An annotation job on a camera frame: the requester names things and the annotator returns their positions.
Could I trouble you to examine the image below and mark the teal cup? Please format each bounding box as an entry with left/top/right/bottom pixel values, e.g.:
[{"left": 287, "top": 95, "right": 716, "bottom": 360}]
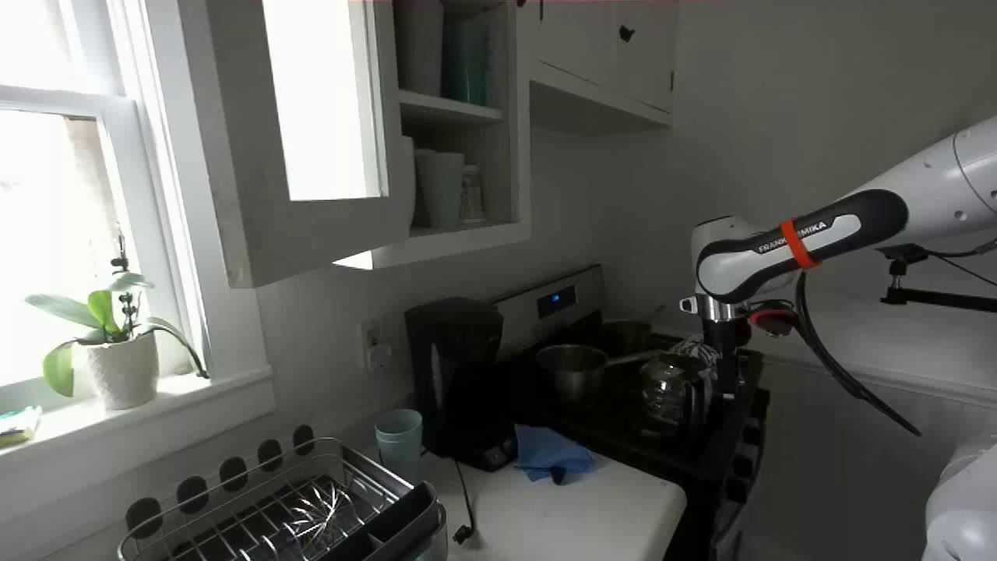
[{"left": 443, "top": 2, "right": 499, "bottom": 108}]

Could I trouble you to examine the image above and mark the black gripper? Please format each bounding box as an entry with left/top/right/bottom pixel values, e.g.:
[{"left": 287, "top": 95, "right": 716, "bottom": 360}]
[{"left": 702, "top": 308, "right": 770, "bottom": 369}]

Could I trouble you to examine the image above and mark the blue cloth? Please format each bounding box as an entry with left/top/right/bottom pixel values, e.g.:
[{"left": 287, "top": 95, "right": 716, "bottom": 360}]
[{"left": 510, "top": 422, "right": 603, "bottom": 487}]

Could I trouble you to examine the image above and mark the white window frame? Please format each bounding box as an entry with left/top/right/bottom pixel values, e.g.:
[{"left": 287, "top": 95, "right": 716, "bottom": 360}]
[{"left": 0, "top": 0, "right": 278, "bottom": 465}]

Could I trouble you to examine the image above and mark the small pale dish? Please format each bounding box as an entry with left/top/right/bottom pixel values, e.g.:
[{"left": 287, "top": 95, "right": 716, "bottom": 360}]
[{"left": 0, "top": 403, "right": 46, "bottom": 452}]

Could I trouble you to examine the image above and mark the potted orchid white pot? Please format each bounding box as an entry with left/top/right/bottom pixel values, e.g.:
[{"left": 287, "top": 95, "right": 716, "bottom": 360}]
[{"left": 24, "top": 231, "right": 213, "bottom": 416}]

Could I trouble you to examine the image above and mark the tall white cup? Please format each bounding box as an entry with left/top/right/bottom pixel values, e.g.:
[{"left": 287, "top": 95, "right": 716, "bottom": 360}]
[{"left": 392, "top": 0, "right": 449, "bottom": 100}]

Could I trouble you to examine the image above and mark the white cabinet door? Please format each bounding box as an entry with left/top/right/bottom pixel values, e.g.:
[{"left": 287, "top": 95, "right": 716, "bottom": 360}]
[{"left": 177, "top": 0, "right": 411, "bottom": 289}]

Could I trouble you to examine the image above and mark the black coffee maker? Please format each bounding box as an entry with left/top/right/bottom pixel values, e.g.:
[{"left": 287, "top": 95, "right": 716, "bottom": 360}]
[{"left": 401, "top": 295, "right": 521, "bottom": 473}]

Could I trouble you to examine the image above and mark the wire dish rack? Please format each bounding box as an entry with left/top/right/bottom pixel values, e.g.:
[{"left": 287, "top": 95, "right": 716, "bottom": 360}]
[{"left": 111, "top": 422, "right": 451, "bottom": 561}]

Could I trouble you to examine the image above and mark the orange strap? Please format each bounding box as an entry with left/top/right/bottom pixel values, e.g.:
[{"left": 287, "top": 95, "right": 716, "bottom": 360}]
[{"left": 779, "top": 217, "right": 821, "bottom": 275}]

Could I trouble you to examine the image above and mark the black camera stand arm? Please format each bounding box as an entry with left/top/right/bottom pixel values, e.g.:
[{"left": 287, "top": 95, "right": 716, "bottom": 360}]
[{"left": 880, "top": 244, "right": 997, "bottom": 316}]

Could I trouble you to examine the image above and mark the stainless black gas stove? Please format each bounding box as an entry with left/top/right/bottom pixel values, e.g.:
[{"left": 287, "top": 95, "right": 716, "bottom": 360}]
[{"left": 486, "top": 261, "right": 773, "bottom": 561}]

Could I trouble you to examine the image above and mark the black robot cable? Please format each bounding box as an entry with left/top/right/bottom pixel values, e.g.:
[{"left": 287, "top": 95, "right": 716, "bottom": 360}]
[{"left": 791, "top": 272, "right": 927, "bottom": 439}]

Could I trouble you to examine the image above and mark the white wall outlet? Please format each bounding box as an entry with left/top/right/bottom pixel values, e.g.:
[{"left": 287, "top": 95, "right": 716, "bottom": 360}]
[{"left": 354, "top": 322, "right": 392, "bottom": 373}]

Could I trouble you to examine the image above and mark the clear drinking glass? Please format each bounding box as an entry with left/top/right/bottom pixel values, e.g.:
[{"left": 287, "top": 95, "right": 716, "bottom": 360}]
[{"left": 461, "top": 163, "right": 490, "bottom": 231}]

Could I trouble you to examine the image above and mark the black power cable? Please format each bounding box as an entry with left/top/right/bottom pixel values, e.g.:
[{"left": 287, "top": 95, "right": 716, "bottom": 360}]
[{"left": 449, "top": 455, "right": 486, "bottom": 548}]

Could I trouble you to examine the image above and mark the glass coffee carafe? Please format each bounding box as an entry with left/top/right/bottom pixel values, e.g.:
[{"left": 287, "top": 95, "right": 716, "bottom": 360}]
[{"left": 635, "top": 345, "right": 720, "bottom": 439}]

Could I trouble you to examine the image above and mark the small white wall cabinet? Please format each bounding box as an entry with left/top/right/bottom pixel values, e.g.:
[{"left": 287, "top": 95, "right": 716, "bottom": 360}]
[{"left": 528, "top": 0, "right": 687, "bottom": 135}]

